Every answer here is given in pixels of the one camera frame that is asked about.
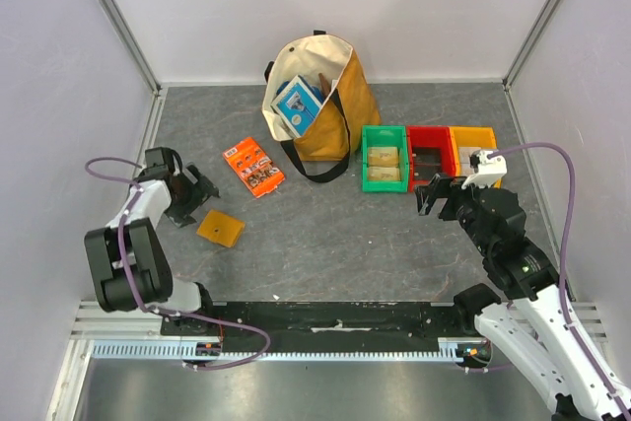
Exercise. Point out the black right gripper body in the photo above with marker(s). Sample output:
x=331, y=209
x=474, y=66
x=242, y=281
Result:
x=448, y=197

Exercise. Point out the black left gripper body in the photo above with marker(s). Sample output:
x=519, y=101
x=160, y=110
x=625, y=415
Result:
x=191, y=195

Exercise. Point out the mustard leather card holder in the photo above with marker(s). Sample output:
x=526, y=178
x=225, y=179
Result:
x=220, y=228

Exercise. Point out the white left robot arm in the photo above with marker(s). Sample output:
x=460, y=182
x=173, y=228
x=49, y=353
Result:
x=128, y=265

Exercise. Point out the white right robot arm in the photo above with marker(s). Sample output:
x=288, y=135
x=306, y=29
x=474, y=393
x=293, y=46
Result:
x=526, y=313

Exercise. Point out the black VIP card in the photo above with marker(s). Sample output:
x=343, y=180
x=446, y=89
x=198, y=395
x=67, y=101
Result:
x=426, y=162

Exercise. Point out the silver card in yellow bin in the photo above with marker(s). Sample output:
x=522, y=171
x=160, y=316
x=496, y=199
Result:
x=465, y=152

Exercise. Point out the gold VIP card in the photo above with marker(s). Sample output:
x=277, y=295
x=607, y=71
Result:
x=383, y=173

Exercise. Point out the red plastic bin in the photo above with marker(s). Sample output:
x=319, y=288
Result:
x=431, y=136

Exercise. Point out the yellow plastic bin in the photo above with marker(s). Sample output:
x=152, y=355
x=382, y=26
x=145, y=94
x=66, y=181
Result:
x=483, y=137

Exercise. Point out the green plastic bin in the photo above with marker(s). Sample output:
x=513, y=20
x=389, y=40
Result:
x=385, y=136

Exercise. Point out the orange screw assortment box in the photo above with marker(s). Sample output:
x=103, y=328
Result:
x=254, y=167

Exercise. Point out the tan canvas tote bag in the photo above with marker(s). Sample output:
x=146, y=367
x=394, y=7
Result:
x=321, y=153

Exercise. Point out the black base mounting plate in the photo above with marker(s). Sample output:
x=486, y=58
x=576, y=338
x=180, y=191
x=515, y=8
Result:
x=287, y=321

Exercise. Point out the blue razor package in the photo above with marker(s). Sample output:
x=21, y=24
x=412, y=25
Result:
x=298, y=103

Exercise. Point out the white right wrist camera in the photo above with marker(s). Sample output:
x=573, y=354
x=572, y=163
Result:
x=486, y=169

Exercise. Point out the left aluminium frame post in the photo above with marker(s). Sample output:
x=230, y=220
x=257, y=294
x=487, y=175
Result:
x=130, y=43

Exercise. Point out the grey slotted cable duct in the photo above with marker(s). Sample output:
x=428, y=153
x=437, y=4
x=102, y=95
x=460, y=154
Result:
x=443, y=351

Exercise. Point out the aluminium corner frame post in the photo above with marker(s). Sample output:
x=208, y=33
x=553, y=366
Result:
x=534, y=35

